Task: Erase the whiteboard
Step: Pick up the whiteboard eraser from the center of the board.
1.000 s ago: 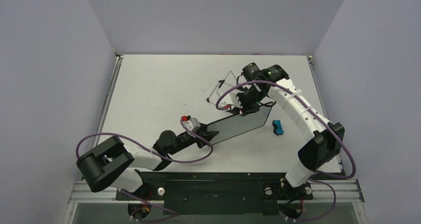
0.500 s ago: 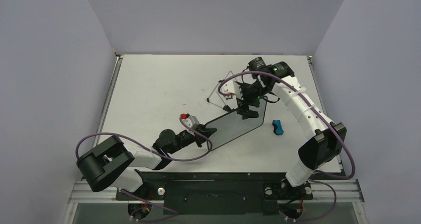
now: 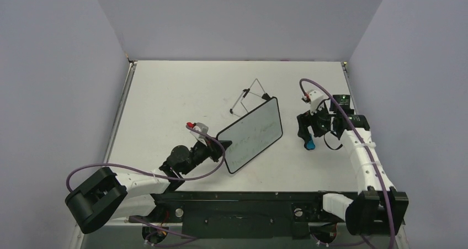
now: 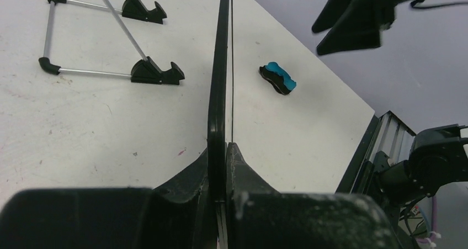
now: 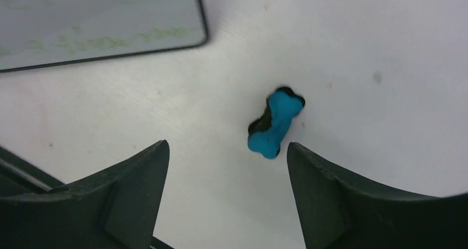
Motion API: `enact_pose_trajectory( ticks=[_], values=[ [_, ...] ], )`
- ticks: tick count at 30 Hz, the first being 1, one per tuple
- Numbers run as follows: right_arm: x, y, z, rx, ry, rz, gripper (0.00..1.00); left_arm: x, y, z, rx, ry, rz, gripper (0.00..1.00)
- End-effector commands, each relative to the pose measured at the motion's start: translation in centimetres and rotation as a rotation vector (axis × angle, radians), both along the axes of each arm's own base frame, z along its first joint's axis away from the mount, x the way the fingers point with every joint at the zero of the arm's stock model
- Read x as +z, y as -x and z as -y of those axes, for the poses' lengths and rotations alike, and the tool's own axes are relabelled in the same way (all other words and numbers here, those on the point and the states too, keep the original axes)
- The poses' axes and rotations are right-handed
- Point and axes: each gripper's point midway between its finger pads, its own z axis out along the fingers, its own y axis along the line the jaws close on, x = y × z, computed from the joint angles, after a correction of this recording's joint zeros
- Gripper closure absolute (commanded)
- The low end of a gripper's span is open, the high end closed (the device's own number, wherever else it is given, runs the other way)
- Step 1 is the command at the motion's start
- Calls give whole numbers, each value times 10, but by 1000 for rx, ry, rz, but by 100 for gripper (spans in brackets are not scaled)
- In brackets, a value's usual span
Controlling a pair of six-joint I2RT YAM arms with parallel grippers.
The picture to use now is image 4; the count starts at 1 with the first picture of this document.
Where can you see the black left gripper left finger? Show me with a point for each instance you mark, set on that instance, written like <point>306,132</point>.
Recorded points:
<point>177,214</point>

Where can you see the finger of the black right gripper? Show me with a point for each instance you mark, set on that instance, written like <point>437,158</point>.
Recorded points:
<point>335,12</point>
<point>360,33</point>

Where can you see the wire whiteboard stand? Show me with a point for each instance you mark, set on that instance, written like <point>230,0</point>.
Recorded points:
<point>145,70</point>

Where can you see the small black-framed whiteboard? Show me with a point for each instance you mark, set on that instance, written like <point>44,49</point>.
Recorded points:
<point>216,125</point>

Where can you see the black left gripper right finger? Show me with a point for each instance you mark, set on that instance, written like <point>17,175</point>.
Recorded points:
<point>261,217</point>

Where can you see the blue whiteboard eraser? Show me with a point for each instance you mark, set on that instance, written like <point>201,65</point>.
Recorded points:
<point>278,78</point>

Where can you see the aluminium frame rail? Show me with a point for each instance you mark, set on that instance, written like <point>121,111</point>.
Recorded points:
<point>386,142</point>

